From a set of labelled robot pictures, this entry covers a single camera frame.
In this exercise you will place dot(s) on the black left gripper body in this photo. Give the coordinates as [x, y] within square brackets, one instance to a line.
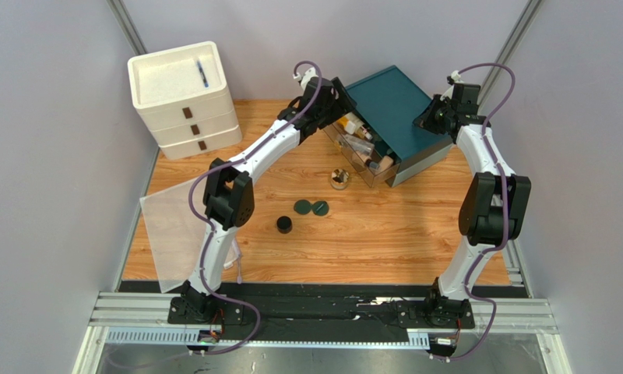
[331, 114]

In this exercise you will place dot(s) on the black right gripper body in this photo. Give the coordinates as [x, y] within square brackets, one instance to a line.
[428, 116]

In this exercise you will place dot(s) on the cream pump lotion bottle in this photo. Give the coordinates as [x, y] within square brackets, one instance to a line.
[363, 134]

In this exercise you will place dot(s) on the teal drawer organizer box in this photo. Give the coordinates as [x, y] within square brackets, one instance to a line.
[389, 101]

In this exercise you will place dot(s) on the grey cap foundation bottle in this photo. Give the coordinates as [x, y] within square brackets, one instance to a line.
[358, 145]

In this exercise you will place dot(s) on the clear acrylic drawer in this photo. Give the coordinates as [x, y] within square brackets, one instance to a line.
[380, 149]

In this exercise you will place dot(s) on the orange cosmetic tube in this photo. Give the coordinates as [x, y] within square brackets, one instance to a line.
[348, 125]

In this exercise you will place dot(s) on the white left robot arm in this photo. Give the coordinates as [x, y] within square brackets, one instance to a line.
[229, 185]

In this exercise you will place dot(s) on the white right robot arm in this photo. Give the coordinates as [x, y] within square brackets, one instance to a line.
[495, 204]

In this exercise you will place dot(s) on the gold lid cream jar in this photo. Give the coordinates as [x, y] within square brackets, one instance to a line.
[339, 179]

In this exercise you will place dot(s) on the dark green round compact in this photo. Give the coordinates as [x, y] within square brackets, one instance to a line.
[302, 207]

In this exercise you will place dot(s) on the small black jar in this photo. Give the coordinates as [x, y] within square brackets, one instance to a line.
[284, 224]

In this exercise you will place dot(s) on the blue pen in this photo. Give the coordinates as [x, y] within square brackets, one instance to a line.
[202, 73]

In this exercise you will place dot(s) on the white three drawer cabinet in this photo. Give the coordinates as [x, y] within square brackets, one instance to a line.
[184, 117]

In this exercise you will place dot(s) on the white mesh pouch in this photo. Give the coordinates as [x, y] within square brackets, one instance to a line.
[184, 247]

